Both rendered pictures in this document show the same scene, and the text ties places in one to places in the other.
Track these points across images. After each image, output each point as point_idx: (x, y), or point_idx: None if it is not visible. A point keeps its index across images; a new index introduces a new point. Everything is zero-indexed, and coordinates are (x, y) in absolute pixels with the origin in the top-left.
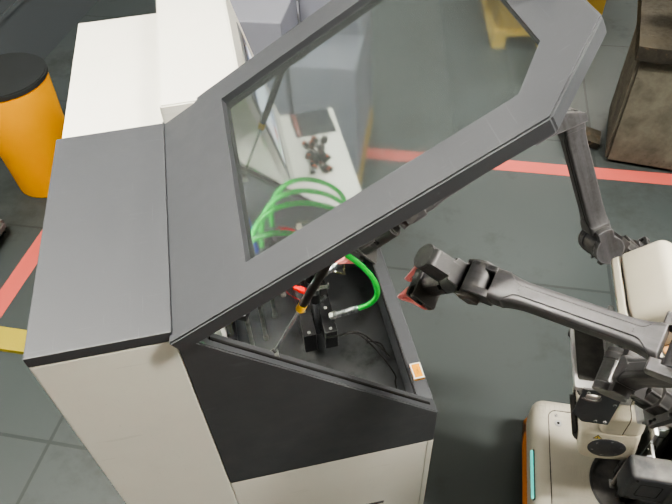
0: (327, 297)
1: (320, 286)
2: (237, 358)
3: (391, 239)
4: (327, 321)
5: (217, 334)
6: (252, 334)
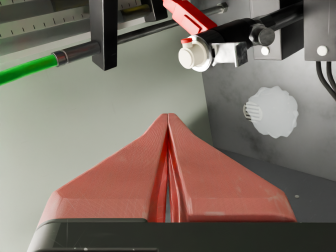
0: (273, 37)
1: (217, 48)
2: None
3: None
4: (318, 23)
5: (85, 92)
6: (170, 24)
